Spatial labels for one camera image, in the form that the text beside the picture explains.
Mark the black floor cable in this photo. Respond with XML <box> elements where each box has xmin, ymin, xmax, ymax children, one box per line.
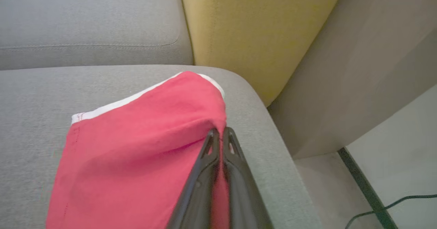
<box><xmin>345</xmin><ymin>194</ymin><xmax>437</xmax><ymax>229</ymax></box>

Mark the large grey sofa seat cushion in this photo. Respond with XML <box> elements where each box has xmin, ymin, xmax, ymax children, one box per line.
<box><xmin>0</xmin><ymin>64</ymin><xmax>323</xmax><ymax>229</ymax></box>

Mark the red shorts white waistband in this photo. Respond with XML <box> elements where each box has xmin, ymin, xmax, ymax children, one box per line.
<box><xmin>45</xmin><ymin>71</ymin><xmax>230</xmax><ymax>229</ymax></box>

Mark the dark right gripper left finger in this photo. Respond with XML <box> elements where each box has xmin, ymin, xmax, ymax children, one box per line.
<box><xmin>167</xmin><ymin>128</ymin><xmax>222</xmax><ymax>229</ymax></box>

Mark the black floor strip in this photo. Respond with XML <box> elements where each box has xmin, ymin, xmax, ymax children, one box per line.
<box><xmin>337</xmin><ymin>147</ymin><xmax>399</xmax><ymax>229</ymax></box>

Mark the yellow sofa cushion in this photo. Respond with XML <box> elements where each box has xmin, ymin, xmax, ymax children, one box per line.
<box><xmin>179</xmin><ymin>0</ymin><xmax>347</xmax><ymax>107</ymax></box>

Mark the small grey sofa cushion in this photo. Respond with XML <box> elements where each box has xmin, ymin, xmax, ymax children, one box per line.
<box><xmin>0</xmin><ymin>0</ymin><xmax>194</xmax><ymax>71</ymax></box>

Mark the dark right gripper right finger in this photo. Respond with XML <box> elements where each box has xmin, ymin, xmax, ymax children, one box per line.
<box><xmin>221</xmin><ymin>126</ymin><xmax>274</xmax><ymax>229</ymax></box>

